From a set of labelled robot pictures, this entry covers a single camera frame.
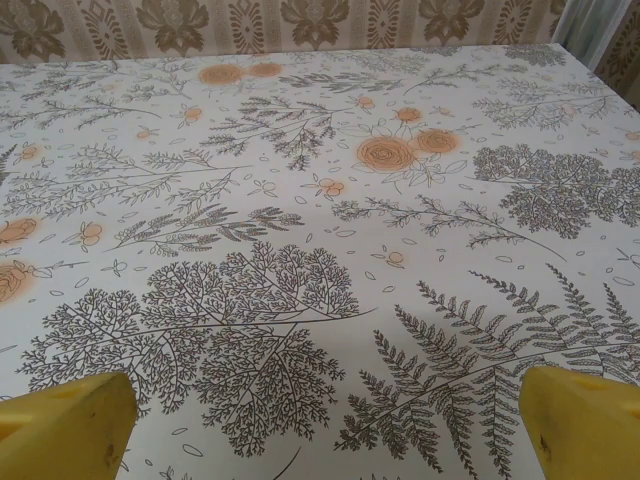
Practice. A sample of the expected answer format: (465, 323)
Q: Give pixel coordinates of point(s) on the white floral tablecloth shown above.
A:
(320, 225)

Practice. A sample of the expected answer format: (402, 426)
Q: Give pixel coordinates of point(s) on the aluminium frame post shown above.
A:
(580, 20)

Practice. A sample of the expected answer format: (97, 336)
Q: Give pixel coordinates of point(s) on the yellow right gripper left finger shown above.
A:
(60, 435)

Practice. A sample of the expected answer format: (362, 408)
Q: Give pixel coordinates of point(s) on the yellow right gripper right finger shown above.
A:
(590, 435)

